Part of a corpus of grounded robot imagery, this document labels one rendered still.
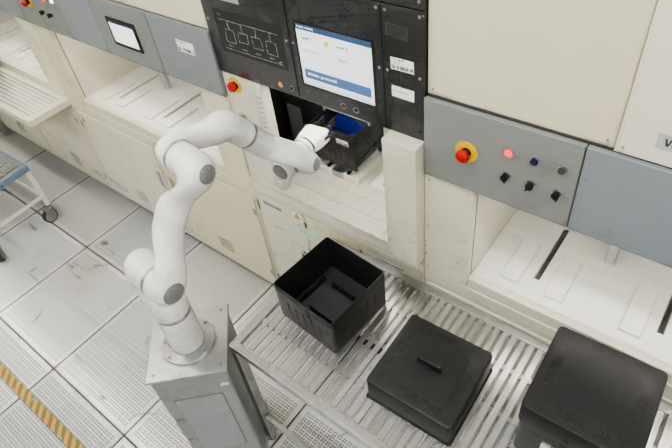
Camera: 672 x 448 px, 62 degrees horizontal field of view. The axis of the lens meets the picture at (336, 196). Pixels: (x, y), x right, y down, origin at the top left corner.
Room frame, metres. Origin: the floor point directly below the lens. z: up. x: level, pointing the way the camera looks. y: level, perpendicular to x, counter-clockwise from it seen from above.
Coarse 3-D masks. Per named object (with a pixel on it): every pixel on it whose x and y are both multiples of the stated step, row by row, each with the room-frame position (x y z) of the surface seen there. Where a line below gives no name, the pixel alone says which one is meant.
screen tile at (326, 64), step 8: (304, 40) 1.57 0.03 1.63; (312, 40) 1.55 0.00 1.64; (320, 40) 1.53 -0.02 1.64; (328, 40) 1.51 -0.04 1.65; (312, 48) 1.56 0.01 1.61; (320, 48) 1.53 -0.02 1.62; (328, 48) 1.51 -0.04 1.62; (304, 56) 1.58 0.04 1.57; (312, 56) 1.56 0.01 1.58; (328, 56) 1.51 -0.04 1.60; (312, 64) 1.56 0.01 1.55; (320, 64) 1.54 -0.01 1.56; (328, 64) 1.52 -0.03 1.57
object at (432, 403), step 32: (416, 320) 1.04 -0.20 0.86; (416, 352) 0.93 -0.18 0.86; (448, 352) 0.91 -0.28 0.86; (480, 352) 0.90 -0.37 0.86; (384, 384) 0.84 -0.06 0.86; (416, 384) 0.82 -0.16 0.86; (448, 384) 0.81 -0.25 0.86; (480, 384) 0.82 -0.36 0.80; (416, 416) 0.74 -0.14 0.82; (448, 416) 0.71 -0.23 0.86
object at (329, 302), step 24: (312, 264) 1.34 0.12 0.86; (336, 264) 1.38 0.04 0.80; (360, 264) 1.29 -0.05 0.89; (288, 288) 1.26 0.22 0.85; (312, 288) 1.29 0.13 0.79; (336, 288) 1.28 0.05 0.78; (360, 288) 1.28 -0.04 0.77; (384, 288) 1.20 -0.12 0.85; (288, 312) 1.19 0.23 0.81; (312, 312) 1.08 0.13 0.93; (336, 312) 1.19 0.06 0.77; (360, 312) 1.11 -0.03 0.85; (336, 336) 1.03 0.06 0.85
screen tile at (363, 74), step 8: (336, 48) 1.49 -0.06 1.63; (344, 48) 1.47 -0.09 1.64; (352, 48) 1.45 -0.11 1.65; (336, 56) 1.49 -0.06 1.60; (344, 56) 1.47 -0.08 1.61; (352, 56) 1.45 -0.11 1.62; (368, 56) 1.41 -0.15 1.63; (336, 64) 1.49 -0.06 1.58; (360, 64) 1.43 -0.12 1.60; (368, 64) 1.41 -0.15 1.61; (344, 72) 1.48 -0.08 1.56; (352, 72) 1.45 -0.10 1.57; (360, 72) 1.43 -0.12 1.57; (368, 72) 1.41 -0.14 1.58; (360, 80) 1.44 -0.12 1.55; (368, 80) 1.42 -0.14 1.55
